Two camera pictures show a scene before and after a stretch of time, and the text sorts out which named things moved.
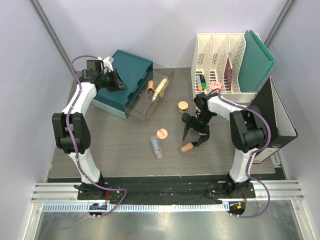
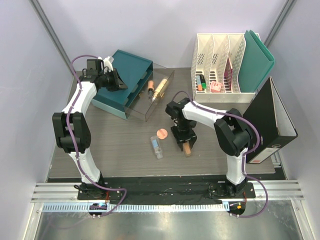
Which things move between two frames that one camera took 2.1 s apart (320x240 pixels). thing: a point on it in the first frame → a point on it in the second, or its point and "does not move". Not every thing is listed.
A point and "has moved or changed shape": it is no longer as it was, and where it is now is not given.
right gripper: (204, 132) → (179, 137)
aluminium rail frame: (262, 191) does not move
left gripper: (118, 84) does not move
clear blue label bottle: (156, 145) does not move
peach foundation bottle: (189, 146) has moved or changed shape
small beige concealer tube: (150, 87) does not move
